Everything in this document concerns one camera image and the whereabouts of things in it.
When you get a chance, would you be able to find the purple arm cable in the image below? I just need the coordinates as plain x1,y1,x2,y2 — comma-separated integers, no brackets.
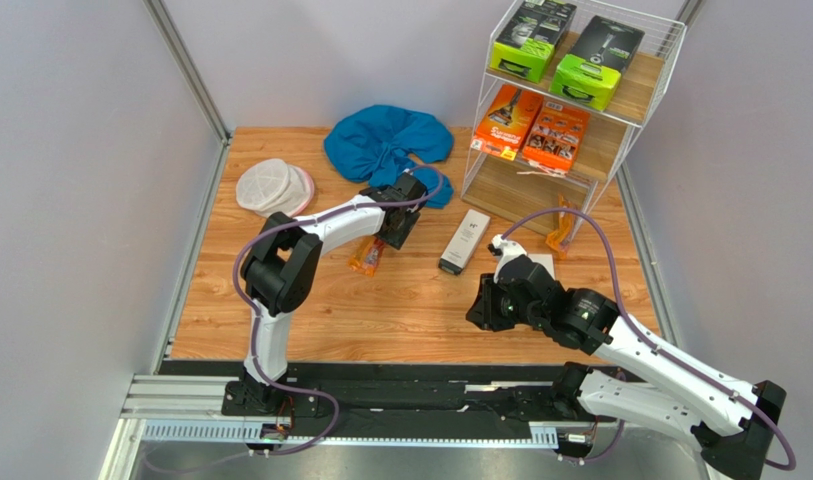
499,206,799,472
231,164,446,457

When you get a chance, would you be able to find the orange razor box back side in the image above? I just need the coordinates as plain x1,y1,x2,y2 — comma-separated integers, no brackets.
520,100,591,177

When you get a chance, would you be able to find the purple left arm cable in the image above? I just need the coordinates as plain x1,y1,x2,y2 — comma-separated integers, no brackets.
231,164,446,457

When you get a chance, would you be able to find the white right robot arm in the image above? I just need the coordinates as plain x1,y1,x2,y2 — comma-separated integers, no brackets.
466,255,786,479

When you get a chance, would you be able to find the black green Gillette Labs box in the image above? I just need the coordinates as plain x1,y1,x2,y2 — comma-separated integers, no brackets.
550,15,645,111

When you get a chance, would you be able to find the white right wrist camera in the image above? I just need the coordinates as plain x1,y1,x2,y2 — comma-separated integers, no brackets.
487,234,528,281

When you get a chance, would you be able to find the black green box on shelf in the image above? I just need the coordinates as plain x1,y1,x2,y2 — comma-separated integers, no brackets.
488,1,577,83

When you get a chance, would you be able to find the white mesh laundry bag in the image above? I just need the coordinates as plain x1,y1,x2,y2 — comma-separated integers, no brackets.
235,158,315,217

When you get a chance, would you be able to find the blue cloth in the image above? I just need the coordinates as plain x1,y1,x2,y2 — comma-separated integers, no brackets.
323,105,454,209

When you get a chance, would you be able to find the orange Gillette Fusion5 box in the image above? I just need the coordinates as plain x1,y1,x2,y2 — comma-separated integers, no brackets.
470,83,545,161

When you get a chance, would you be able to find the white wire wooden shelf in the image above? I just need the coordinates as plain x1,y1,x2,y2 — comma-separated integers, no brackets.
461,1,687,245

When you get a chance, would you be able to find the white tall box far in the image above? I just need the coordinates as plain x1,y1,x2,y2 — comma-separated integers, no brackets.
529,253,556,278

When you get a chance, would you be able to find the orange razor bag vertical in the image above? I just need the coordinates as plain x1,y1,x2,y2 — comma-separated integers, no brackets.
545,211,575,260

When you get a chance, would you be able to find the black mounting rail base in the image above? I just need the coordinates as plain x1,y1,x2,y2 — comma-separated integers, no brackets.
122,359,727,461

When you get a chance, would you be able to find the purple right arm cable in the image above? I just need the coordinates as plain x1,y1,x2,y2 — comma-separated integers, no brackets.
499,206,799,472

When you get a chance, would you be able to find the white tall box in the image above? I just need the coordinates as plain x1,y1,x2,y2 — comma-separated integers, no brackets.
529,253,556,278
438,209,491,275

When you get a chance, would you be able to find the orange razor bag horizontal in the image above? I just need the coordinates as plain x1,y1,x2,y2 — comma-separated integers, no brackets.
348,236,386,277

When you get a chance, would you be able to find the white tall box near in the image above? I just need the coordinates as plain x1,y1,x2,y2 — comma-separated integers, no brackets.
438,209,491,275

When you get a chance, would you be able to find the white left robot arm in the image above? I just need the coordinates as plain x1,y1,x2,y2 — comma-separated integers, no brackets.
233,170,440,404

